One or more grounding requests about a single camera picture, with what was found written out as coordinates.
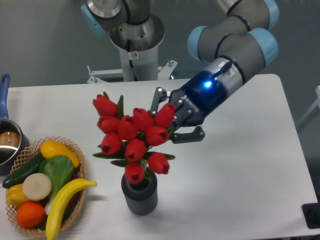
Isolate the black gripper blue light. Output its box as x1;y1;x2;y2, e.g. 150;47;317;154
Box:
149;70;227;144

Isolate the red tulip bouquet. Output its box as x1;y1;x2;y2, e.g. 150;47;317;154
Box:
92;92;176;185

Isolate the dark grey ribbed vase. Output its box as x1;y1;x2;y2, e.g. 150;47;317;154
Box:
121;167;158;216

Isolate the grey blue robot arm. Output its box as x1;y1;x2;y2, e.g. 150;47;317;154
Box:
80;0;279;144

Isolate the green toy bok choy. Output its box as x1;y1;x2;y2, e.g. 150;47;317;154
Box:
39;155;74;215

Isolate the yellow toy squash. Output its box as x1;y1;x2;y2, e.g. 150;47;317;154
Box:
40;140;80;168

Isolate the white object at right edge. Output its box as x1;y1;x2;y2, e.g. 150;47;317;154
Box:
296;85;320;133

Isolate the yellow toy banana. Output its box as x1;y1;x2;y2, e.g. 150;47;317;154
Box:
45;178;98;240

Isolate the woven wicker basket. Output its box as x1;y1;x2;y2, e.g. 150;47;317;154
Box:
5;136;87;239

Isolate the beige round toy disc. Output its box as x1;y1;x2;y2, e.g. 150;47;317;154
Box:
22;173;52;201

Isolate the black device at table edge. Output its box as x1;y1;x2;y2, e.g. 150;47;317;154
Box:
301;202;320;229

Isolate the dark green toy cucumber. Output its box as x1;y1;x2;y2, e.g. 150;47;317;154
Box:
2;152;45;189

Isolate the orange toy fruit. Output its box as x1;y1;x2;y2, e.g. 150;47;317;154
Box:
16;201;45;228

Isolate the yellow toy bell pepper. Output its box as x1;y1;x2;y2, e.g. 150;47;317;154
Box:
6;183;30;207

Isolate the white metal base frame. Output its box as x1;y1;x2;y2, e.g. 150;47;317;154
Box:
87;59;178;84

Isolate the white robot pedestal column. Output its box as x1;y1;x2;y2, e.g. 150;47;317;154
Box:
109;13;165;82

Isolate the blue handled steel saucepan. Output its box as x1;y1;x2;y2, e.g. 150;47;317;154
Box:
0;74;30;176

